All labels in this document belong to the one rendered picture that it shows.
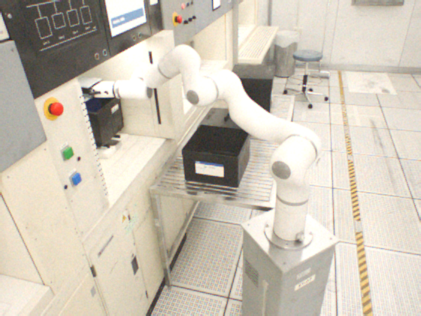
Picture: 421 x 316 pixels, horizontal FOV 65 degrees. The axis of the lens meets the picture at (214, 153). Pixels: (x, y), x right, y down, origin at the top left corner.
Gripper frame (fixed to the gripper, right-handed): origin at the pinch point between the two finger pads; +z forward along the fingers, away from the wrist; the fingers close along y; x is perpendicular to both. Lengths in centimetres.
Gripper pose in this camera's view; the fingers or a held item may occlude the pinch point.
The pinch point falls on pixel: (88, 87)
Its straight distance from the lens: 169.9
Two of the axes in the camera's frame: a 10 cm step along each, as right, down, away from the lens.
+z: -9.7, -1.0, 2.4
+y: 2.6, -5.2, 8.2
